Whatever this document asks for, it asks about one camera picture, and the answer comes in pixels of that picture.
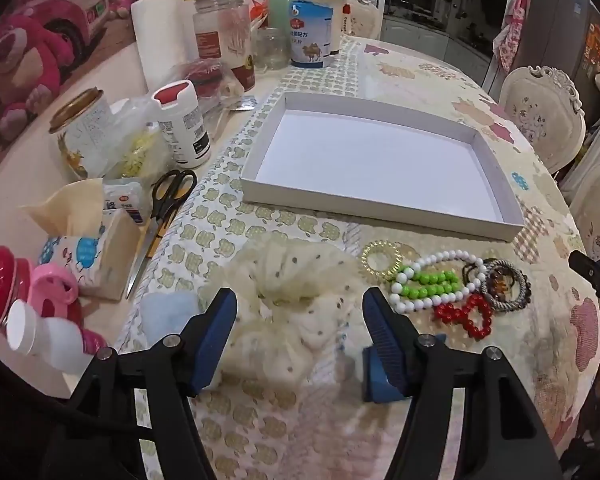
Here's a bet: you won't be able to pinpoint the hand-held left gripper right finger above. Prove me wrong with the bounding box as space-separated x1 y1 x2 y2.
362 287 563 480

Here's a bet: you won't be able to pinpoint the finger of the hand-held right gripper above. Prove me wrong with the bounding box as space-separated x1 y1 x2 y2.
568 249 600 311

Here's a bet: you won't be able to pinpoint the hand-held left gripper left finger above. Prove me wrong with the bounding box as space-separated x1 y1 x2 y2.
45 287 238 480

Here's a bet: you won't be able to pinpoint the blue hair claw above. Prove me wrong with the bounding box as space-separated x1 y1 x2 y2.
362 346 408 404

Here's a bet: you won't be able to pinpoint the green bead bracelet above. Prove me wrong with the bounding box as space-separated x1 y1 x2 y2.
392 270 461 301

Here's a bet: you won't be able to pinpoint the grey braided bracelet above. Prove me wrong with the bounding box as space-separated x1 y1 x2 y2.
480 259 532 313

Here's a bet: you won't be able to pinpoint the gold spiral hair tie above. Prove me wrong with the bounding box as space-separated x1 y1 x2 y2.
360 241 406 281

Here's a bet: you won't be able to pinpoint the white bead bracelet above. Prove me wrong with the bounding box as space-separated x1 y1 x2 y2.
387 249 488 315

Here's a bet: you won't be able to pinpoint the cream dotted scrunchie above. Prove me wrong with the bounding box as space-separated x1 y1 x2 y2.
212 232 368 391

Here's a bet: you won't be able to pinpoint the brown bead bracelet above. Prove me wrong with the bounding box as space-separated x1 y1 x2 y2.
487 267 518 302

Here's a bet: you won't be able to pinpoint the red bead bracelet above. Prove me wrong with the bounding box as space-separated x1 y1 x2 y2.
434 292 495 345

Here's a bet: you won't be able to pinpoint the dark hair tie with charm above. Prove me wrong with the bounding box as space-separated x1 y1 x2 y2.
462 257 492 292

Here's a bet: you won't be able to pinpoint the white cardboard box tray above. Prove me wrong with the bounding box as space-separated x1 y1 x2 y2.
240 91 526 242

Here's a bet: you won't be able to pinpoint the quilted patchwork tablecloth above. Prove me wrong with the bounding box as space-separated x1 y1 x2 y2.
115 35 600 480

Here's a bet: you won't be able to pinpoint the tissue pack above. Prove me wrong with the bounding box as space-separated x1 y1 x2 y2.
17 177 141 303

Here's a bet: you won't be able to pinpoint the small white packet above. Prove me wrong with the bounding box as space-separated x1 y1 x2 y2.
102 177 153 226

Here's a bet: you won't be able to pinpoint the pink plastic toy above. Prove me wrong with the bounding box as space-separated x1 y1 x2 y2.
27 262 108 356

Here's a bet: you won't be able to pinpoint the small white bottle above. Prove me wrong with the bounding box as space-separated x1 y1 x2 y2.
7 302 88 373

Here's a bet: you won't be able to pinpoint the clear bag with yellow contents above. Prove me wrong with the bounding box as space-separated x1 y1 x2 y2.
110 97 173 181

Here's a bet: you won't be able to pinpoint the white bottle with red cap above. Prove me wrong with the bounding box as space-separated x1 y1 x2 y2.
151 80 212 170

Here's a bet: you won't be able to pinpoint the gold rimmed tin can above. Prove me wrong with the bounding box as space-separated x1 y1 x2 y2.
48 87 118 181

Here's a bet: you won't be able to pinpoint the dark refrigerator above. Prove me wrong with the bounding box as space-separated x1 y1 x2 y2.
530 0 600 111

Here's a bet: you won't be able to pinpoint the pink hanging apron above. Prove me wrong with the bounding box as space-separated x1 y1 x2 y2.
492 0 531 76

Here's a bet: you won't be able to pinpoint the red item in plastic bag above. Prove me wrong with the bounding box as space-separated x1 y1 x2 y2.
186 57 233 100

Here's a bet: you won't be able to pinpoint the white kitchen cabinets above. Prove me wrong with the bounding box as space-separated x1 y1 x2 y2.
380 12 493 81

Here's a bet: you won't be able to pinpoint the small glass jar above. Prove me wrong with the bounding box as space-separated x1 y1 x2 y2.
252 26 291 72

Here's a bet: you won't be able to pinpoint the cream cylinder can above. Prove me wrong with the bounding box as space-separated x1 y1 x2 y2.
330 4 344 57

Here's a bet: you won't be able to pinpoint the blue and white can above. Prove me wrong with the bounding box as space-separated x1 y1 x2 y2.
286 0 333 69

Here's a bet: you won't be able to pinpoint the paper towel roll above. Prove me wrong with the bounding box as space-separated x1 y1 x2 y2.
131 0 201 93

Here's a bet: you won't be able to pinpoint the clear jar with yellow lid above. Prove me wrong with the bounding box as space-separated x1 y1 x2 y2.
182 0 257 92

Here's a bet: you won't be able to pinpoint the black handled scissors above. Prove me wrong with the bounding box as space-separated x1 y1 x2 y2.
126 169 198 301

